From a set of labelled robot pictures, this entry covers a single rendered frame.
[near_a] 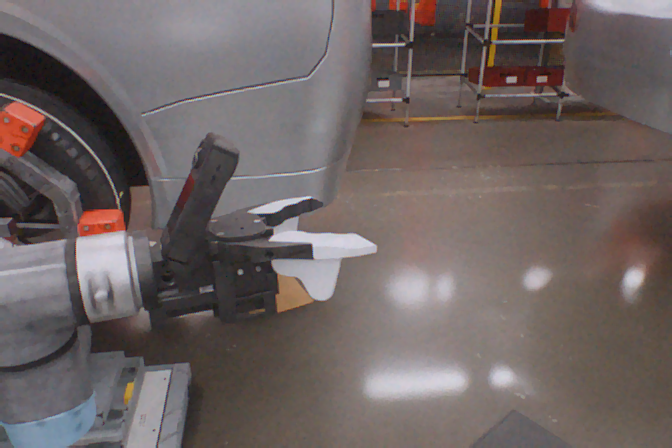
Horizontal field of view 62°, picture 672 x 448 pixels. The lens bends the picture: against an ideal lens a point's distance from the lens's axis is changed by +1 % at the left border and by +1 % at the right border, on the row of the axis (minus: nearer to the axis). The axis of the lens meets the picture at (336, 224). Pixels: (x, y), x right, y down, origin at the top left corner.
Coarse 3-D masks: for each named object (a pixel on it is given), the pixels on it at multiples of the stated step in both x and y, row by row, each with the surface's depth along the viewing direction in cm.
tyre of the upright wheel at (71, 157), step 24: (0, 96) 132; (24, 96) 137; (48, 96) 145; (48, 120) 135; (72, 120) 144; (48, 144) 132; (72, 144) 136; (96, 144) 146; (72, 168) 135; (96, 168) 140; (120, 168) 156; (96, 192) 139; (120, 192) 151
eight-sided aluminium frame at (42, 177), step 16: (0, 160) 124; (16, 160) 124; (32, 160) 129; (32, 176) 126; (48, 176) 128; (64, 176) 133; (48, 192) 128; (64, 192) 129; (64, 208) 130; (80, 208) 136; (64, 224) 132
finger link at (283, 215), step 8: (288, 200) 59; (296, 200) 58; (304, 200) 59; (312, 200) 59; (256, 208) 56; (264, 208) 56; (272, 208) 56; (280, 208) 56; (288, 208) 57; (296, 208) 58; (304, 208) 59; (312, 208) 60; (264, 216) 55; (272, 216) 55; (280, 216) 56; (288, 216) 57; (296, 216) 58; (272, 224) 55; (280, 224) 56; (288, 224) 59; (296, 224) 60; (280, 232) 58
